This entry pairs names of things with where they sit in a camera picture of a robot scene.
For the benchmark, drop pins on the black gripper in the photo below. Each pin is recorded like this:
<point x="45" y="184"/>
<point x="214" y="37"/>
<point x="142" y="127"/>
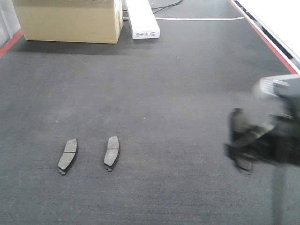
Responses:
<point x="277" y="141"/>

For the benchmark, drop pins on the grey brake pad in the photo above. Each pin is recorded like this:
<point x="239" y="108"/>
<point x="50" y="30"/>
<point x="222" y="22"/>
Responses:
<point x="112" y="153"/>
<point x="238" y="124"/>
<point x="68" y="156"/>
<point x="243" y="165"/>

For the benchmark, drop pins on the white conveyor side panel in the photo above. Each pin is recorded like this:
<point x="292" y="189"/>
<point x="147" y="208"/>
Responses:
<point x="281" y="18"/>

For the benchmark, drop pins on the long white carton box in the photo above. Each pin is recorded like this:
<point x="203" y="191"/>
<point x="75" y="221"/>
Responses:
<point x="141" y="20"/>

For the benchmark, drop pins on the large brown cardboard box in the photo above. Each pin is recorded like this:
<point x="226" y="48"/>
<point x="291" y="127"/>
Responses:
<point x="87" y="21"/>

